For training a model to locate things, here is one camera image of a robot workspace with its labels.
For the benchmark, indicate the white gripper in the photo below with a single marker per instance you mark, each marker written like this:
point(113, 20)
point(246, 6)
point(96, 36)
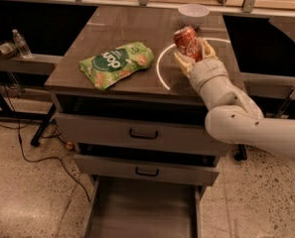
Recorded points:
point(207, 72)

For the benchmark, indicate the red coke can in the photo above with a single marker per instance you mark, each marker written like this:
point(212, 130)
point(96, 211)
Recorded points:
point(186, 41)

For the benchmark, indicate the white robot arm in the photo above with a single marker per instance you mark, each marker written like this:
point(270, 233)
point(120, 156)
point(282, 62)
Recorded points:
point(233, 117)

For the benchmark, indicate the grey drawer cabinet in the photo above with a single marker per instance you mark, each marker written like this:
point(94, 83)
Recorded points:
point(159, 93)

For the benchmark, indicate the top grey drawer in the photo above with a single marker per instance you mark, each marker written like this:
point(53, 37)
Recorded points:
point(143, 135)

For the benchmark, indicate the grey drawer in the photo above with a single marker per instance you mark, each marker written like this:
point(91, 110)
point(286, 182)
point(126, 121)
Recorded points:
point(132, 208)
point(143, 135)
point(127, 169)

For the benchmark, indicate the middle grey drawer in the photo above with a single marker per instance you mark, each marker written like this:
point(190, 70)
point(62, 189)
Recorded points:
point(127, 169)

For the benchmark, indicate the bottom grey drawer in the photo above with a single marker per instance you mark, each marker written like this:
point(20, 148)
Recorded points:
point(132, 208)

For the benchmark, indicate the white bowl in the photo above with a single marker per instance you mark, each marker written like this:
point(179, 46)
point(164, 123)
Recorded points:
point(193, 15)

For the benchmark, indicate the green chip bag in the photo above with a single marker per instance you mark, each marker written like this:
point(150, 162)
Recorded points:
point(106, 69)

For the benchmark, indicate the grey side bench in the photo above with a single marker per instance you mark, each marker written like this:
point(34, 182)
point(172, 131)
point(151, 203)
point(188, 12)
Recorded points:
point(38, 64)

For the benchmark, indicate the clear plastic water bottle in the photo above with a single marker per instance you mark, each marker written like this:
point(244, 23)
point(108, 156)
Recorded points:
point(21, 44)

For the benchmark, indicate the small dish with items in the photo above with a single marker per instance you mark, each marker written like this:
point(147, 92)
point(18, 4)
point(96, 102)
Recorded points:
point(7, 50)

